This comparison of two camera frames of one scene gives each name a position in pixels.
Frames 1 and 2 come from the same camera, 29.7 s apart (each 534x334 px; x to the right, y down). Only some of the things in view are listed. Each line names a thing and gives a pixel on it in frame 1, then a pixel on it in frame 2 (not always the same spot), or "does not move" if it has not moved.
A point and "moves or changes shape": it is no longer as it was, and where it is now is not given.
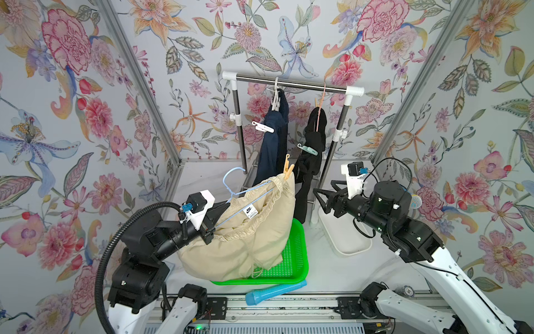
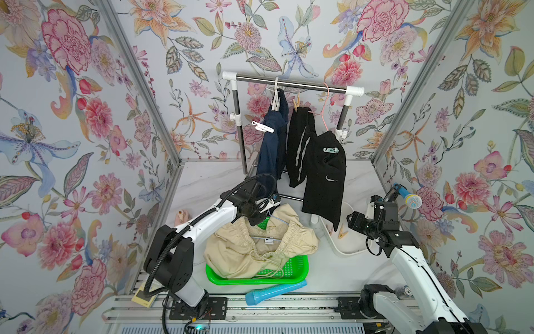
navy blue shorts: (272, 148) does not move
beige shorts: (249, 241) moves or changes shape
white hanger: (275, 105) does not move
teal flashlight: (259, 295) does not move
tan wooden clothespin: (288, 169) -> (341, 235)
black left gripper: (207, 226) -> (263, 214)
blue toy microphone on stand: (416, 201) does not move
